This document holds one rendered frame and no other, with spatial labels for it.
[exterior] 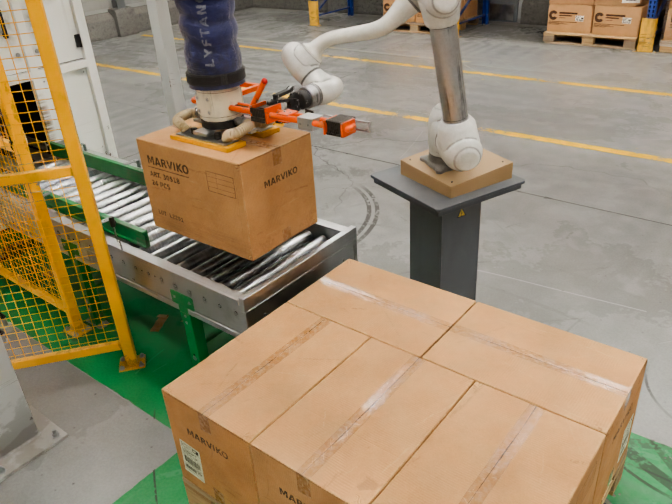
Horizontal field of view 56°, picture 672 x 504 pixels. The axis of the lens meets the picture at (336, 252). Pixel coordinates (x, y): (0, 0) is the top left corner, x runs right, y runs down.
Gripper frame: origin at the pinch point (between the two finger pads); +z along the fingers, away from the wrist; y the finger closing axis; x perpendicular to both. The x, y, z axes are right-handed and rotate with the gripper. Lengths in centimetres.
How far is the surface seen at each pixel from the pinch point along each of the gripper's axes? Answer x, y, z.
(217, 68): 17.5, -15.7, 6.2
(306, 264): -11, 62, -1
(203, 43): 20.7, -24.7, 8.2
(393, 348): -68, 66, 21
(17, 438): 60, 114, 102
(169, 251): 55, 67, 18
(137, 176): 130, 60, -21
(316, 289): -22, 66, 7
